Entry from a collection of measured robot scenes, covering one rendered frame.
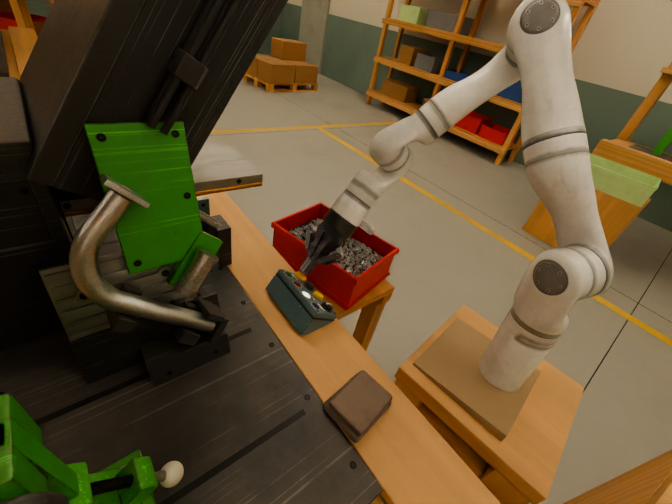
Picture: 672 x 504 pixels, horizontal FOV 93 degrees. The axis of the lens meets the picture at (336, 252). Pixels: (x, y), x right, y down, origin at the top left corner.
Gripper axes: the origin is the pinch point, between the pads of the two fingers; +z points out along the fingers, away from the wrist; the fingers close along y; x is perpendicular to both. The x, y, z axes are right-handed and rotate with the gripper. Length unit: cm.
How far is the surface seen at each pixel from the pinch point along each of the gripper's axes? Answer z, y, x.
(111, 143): -5.9, -4.7, -42.9
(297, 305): 5.8, 7.9, -5.3
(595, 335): -43, 63, 228
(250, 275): 10.4, -8.3, -5.1
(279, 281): 5.5, 0.2, -5.3
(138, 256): 7.1, -0.6, -34.5
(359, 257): -6.2, -2.9, 21.4
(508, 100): -254, -178, 384
